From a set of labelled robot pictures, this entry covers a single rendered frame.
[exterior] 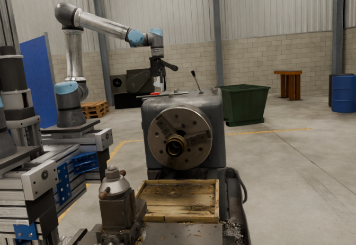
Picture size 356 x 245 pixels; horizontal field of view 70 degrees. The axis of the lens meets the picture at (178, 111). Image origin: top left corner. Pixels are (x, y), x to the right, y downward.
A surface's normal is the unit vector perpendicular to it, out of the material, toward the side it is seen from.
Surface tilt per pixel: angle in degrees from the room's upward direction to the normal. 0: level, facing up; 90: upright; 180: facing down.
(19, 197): 90
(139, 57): 90
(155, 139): 90
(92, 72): 90
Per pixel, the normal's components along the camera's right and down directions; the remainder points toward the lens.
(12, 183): -0.18, 0.18
